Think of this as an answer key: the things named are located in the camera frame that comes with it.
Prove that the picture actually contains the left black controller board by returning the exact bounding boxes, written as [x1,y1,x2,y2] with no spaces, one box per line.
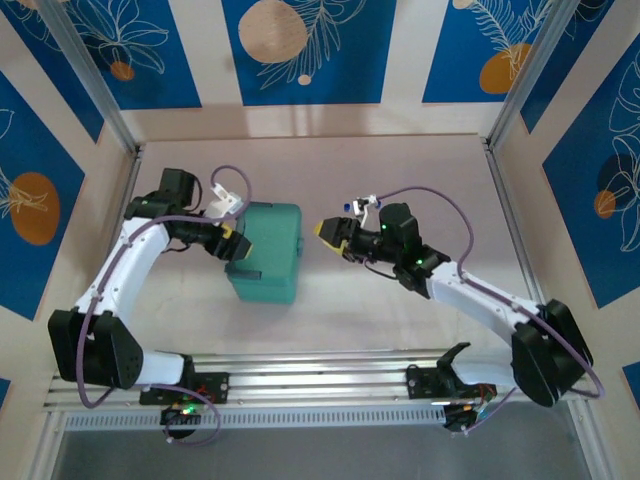
[159,403,204,430]

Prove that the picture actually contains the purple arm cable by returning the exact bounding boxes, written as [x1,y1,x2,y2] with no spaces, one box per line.
[77,164,252,448]
[372,186,606,436]

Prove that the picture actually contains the aluminium table side rail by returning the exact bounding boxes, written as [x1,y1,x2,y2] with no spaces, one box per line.
[74,149,144,371]
[482,139,561,359]

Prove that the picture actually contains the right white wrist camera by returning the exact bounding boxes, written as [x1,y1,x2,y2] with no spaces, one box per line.
[351,193,380,227]

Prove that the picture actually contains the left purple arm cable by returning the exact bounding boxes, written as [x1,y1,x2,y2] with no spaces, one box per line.
[77,164,252,448]

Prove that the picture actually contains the aluminium frame post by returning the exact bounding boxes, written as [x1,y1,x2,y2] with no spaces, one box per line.
[485,0,616,151]
[34,0,144,156]

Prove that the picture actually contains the green plastic toolbox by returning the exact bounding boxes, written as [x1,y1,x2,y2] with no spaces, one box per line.
[223,201,306,305]

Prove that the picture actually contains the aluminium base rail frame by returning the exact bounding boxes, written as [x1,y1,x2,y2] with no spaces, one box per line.
[42,349,594,415]

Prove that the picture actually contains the white slotted cable duct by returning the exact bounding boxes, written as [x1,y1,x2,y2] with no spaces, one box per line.
[63,407,447,432]

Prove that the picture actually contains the black controller board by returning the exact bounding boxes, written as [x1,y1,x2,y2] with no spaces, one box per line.
[442,402,490,435]
[159,403,204,430]

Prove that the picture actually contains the right black controller board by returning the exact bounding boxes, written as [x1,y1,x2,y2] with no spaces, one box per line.
[442,402,490,435]

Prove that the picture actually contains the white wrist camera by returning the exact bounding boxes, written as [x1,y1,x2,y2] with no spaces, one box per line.
[204,183,247,221]
[351,193,380,227]

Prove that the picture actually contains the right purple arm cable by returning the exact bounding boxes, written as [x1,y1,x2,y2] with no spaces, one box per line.
[372,186,606,436]

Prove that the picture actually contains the grey metal panel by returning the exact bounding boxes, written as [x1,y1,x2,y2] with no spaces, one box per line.
[49,429,594,480]

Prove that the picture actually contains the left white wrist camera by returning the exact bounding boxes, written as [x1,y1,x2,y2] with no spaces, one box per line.
[204,183,247,221]

